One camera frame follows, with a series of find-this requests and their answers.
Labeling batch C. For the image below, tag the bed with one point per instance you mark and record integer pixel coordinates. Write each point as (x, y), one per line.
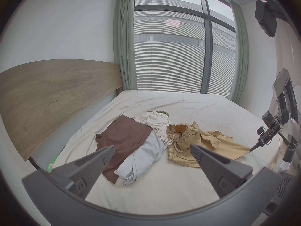
(188, 107)

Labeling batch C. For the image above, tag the cream white garment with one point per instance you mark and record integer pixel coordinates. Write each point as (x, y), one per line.
(155, 121)

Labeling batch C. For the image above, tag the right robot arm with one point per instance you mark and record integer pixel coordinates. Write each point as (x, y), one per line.
(282, 83)

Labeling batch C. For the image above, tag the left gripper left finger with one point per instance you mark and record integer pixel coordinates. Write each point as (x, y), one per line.
(91, 166)

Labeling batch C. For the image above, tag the pale grey garment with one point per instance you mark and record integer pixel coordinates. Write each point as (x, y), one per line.
(143, 159)

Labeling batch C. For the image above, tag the tan shorts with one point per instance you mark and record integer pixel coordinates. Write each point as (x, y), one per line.
(183, 138)

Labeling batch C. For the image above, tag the olive green garment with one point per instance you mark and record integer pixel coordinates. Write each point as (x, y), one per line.
(162, 113)

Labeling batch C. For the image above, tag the brown garment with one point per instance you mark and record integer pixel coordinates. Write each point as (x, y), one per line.
(122, 138)

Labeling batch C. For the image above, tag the window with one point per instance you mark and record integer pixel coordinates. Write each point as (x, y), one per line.
(169, 55)

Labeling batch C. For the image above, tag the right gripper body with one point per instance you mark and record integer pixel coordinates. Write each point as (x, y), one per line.
(265, 139)

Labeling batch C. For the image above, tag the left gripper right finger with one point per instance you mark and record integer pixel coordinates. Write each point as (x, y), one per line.
(214, 166)

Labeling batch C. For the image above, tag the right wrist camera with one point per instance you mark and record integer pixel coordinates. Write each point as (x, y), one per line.
(260, 130)

